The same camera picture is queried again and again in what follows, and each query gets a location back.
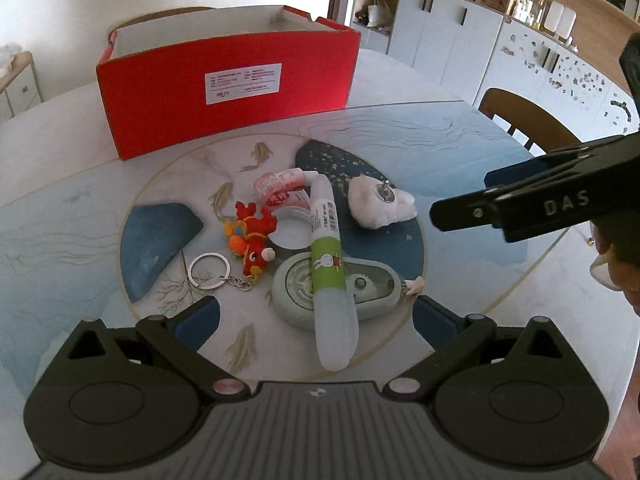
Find grey correction tape dispenser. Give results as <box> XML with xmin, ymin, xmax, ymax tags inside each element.
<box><xmin>272</xmin><ymin>252</ymin><xmax>401</xmax><ymax>330</ymax></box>

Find white green tube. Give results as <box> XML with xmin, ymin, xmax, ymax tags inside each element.
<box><xmin>310</xmin><ymin>174</ymin><xmax>359</xmax><ymax>372</ymax></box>

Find red dragon plush keychain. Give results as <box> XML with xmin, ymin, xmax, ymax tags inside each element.
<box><xmin>186</xmin><ymin>200</ymin><xmax>278</xmax><ymax>292</ymax></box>

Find white round lid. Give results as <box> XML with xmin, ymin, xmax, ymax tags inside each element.
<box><xmin>269</xmin><ymin>206</ymin><xmax>311</xmax><ymax>250</ymax></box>

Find wooden chair right side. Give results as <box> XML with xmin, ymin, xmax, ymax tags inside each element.
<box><xmin>478</xmin><ymin>88</ymin><xmax>580</xmax><ymax>153</ymax></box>

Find red cardboard shoe box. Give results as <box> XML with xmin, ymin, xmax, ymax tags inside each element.
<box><xmin>96</xmin><ymin>6</ymin><xmax>360</xmax><ymax>159</ymax></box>

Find white drawer sideboard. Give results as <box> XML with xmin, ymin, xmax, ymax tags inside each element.
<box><xmin>0</xmin><ymin>51</ymin><xmax>42</xmax><ymax>122</ymax></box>

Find wooden chair behind box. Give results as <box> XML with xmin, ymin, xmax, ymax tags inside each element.
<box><xmin>106</xmin><ymin>6</ymin><xmax>215</xmax><ymax>44</ymax></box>

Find white wall cabinets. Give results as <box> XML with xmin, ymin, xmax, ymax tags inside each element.
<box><xmin>361</xmin><ymin>0</ymin><xmax>639</xmax><ymax>141</ymax></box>

